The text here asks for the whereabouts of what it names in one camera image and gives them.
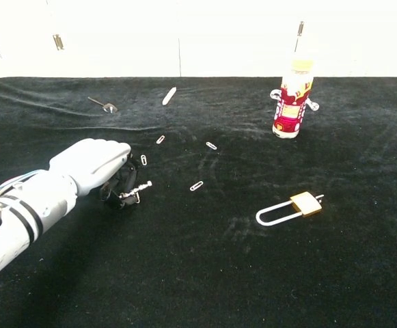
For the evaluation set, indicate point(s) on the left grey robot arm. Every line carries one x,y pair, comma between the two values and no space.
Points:
53,198

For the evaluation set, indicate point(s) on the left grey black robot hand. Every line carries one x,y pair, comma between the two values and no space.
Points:
92,164

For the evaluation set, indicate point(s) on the pink paper clip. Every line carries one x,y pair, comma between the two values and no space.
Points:
196,185

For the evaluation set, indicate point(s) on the red labelled drink bottle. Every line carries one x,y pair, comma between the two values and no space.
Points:
292,109

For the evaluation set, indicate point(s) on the small metal spoon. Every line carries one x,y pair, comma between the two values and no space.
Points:
109,108

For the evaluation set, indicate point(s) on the metal screen hinge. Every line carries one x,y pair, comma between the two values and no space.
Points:
300,29
58,42

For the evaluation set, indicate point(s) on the black velvet tablecloth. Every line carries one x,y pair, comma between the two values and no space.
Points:
218,256

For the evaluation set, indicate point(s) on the blue paper clip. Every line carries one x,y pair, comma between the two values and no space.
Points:
143,159

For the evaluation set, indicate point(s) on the woven folding screen panel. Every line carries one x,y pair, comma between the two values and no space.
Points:
119,41
239,37
362,37
20,54

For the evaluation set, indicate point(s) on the white stick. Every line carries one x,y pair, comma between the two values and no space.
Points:
169,96

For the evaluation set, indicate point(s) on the purple paper clip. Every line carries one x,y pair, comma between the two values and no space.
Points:
160,139

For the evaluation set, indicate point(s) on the green paper clip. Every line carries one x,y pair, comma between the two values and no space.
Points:
211,146

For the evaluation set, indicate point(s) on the brass long-shackle padlock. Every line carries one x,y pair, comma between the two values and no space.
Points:
307,204

